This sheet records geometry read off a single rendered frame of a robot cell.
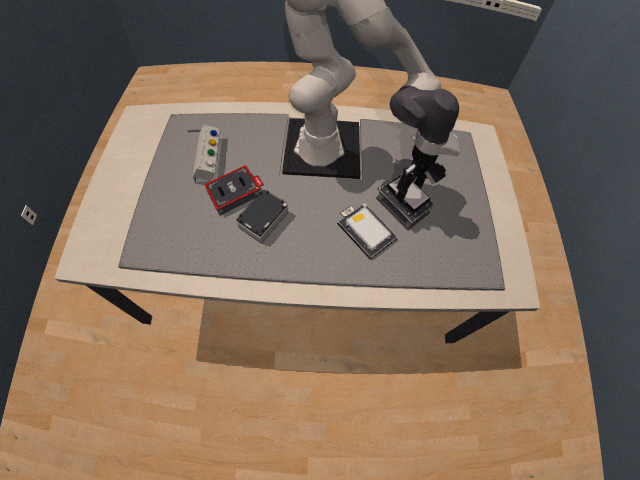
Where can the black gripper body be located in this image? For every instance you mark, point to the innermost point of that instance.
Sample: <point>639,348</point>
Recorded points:
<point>420,158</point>

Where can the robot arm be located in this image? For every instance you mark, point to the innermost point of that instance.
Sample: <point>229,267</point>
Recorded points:
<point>416,103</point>

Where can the white operator button panel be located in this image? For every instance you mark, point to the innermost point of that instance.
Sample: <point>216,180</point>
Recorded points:
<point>205,161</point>

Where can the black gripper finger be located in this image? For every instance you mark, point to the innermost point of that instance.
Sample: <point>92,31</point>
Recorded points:
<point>421,178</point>
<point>406,180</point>

